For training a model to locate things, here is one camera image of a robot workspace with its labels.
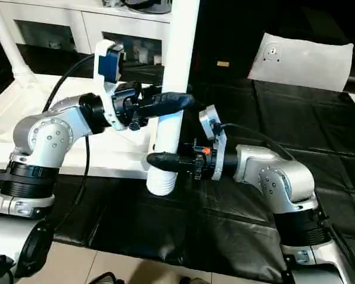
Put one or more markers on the white plastic table leg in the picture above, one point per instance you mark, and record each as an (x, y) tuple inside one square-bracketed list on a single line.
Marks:
[(6, 38), (177, 44)]

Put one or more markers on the white plastic table top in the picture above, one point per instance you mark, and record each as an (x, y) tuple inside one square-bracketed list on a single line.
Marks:
[(32, 142)]

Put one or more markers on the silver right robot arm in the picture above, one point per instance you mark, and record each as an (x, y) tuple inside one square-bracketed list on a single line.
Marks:
[(278, 174)]

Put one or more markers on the small yellow label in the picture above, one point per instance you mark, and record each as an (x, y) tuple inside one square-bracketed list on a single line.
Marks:
[(223, 64)]

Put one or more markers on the black cabinet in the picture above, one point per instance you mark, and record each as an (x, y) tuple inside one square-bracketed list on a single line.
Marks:
[(225, 32)]

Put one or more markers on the black work mat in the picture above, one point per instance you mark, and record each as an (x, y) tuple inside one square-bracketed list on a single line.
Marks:
[(284, 118)]

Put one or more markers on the white cabinet with glass doors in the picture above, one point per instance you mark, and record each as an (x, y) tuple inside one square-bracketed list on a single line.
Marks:
[(77, 20)]

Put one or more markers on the dark right robot foot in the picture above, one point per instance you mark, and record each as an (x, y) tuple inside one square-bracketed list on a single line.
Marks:
[(190, 280)]

